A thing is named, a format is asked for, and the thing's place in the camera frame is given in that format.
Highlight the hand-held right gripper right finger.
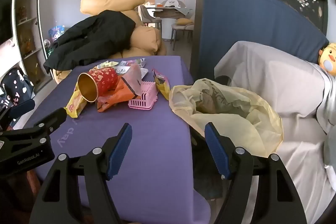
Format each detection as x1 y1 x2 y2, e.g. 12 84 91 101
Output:
205 122 307 224

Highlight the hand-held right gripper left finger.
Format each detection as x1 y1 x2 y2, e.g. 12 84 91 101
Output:
31 123 132 224

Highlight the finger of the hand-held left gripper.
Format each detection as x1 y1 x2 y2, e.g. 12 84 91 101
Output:
0 100 36 126
0 108 68 152

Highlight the yellow plastic bin bag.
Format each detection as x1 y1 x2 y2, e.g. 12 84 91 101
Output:
169 78 284 159

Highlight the orange plastic wrapper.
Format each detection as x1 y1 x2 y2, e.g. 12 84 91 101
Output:
97 76 142 112

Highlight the pale green small wrapper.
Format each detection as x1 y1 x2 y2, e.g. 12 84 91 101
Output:
96 61 118 69

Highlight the dark bag with pink print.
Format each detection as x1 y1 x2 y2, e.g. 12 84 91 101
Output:
0 68 35 109

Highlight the brown crumpled wrapper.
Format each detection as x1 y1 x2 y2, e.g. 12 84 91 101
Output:
196 89 219 112

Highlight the pink plastic basket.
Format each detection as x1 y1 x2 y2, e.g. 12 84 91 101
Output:
128 81 159 110

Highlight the red and gold paper cup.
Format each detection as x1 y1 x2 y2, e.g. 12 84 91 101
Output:
77 67 118 104

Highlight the yellow and black snack wrapper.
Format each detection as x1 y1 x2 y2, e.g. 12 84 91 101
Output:
152 68 171 101

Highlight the white display shelf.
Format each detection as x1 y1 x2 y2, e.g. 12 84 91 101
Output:
12 0 50 93

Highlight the colourful printed bag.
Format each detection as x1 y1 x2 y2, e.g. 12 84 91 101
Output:
48 25 66 43

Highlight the pink printed wrapper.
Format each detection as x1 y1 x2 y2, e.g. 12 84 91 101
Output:
123 58 147 67

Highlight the black jacket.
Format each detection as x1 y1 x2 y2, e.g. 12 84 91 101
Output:
43 10 136 73

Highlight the grey green cushion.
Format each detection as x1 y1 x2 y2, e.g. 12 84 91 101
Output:
323 132 336 180

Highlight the silver grey cushion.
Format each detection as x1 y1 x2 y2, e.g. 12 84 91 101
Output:
316 63 336 134

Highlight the grey dining chair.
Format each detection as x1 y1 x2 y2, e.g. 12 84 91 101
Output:
171 18 195 51
140 5 162 29

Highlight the blue cloth cover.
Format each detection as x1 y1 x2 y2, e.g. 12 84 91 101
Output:
190 0 330 80

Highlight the dining table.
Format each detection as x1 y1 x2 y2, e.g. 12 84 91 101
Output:
153 5 195 19

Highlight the yellow duck plush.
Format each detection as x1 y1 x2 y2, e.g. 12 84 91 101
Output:
319 43 336 72

